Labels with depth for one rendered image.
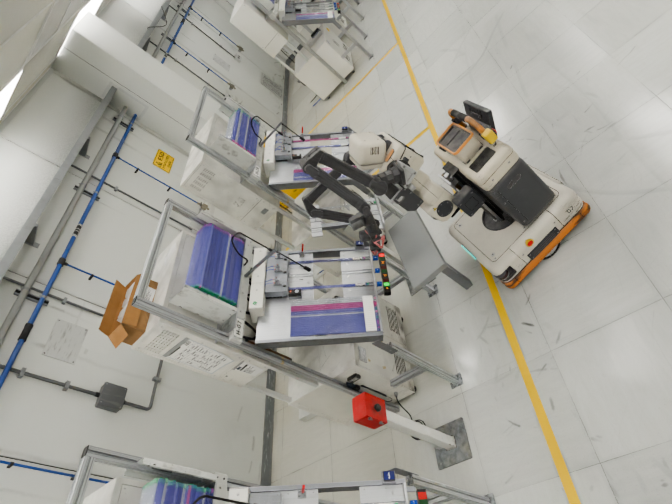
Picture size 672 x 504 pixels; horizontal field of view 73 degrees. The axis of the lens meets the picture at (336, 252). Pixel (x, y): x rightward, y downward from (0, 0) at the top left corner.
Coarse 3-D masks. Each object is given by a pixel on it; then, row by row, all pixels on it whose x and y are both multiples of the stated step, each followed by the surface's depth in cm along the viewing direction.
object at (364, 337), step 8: (320, 336) 255; (328, 336) 254; (336, 336) 254; (344, 336) 254; (352, 336) 254; (360, 336) 254; (368, 336) 254; (376, 336) 254; (256, 344) 254; (264, 344) 254; (272, 344) 255; (280, 344) 255; (288, 344) 255; (296, 344) 256; (304, 344) 256; (312, 344) 257; (320, 344) 257; (328, 344) 258
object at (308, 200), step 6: (348, 156) 261; (348, 162) 262; (330, 174) 264; (336, 174) 265; (318, 186) 264; (324, 186) 265; (312, 192) 265; (318, 192) 265; (306, 198) 263; (312, 198) 265; (306, 204) 264; (312, 204) 265; (306, 210) 271; (312, 216) 267
